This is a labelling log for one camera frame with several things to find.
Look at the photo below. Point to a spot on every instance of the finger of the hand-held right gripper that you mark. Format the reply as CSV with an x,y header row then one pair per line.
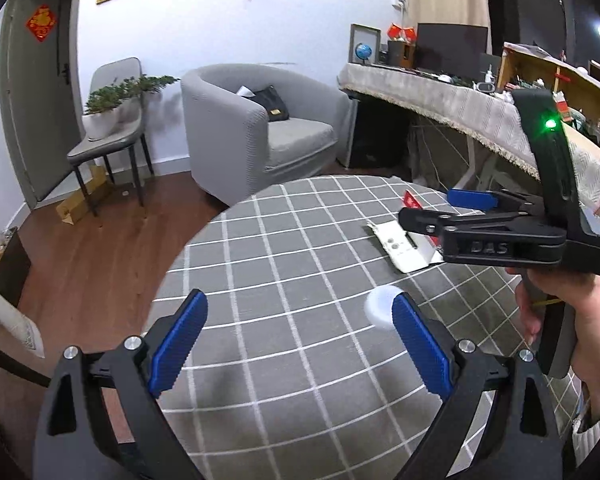
x,y
425,222
472,198

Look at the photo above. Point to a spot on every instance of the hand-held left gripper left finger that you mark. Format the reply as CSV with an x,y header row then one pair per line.
x,y
177,345

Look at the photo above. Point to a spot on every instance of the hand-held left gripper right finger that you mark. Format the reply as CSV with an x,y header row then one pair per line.
x,y
422,345

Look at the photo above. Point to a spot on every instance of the white remote-like device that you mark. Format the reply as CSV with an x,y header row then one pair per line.
x,y
405,252

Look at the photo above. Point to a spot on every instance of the white ball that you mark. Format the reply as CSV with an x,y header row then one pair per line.
x,y
380,305

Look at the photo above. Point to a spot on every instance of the red card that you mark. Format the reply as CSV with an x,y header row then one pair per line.
x,y
412,201

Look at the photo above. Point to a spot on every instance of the wooden desk shelf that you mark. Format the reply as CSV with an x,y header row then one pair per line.
x,y
580,85

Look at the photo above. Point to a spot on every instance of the small white clock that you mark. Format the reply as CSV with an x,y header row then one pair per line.
x,y
485,88

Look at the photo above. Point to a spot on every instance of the desk with patterned cloth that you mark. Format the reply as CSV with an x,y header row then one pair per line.
x,y
430,95

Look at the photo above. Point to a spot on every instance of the black monitor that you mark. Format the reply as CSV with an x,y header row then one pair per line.
x,y
452,47

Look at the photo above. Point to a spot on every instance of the brown speaker box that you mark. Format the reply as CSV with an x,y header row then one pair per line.
x,y
400,54

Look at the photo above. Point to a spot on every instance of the dark wooden rod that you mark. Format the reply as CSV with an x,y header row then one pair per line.
x,y
15,366

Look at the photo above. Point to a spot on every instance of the patterned white paper sheet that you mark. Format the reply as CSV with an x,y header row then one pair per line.
x,y
10,317

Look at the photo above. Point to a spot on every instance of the cardboard box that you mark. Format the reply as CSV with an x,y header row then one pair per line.
x,y
80,197

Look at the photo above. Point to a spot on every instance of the small red flags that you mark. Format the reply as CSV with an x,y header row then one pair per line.
x,y
401,32

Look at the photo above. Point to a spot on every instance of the small blue globe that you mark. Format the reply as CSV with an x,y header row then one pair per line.
x,y
363,51

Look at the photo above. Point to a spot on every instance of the dark brown cabinet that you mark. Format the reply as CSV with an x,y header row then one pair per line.
x,y
10,265

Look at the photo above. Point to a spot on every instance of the black bag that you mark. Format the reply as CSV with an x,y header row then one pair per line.
x,y
270,102

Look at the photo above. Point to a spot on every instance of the grey armchair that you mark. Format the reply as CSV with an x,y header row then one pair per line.
x,y
230,145

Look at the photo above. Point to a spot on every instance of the grey dining chair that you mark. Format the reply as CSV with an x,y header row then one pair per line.
x,y
97,145

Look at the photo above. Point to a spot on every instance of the small white paper sheet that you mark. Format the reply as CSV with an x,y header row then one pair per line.
x,y
246,91

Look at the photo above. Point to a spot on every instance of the bonsai in white pot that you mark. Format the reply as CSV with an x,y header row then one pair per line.
x,y
100,122

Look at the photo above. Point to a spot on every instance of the grey door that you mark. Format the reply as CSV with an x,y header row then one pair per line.
x,y
35,135

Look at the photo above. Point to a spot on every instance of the red diamond door decoration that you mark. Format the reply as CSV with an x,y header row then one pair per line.
x,y
41,23

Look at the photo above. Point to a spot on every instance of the picture frame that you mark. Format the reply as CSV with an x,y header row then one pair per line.
x,y
365,32

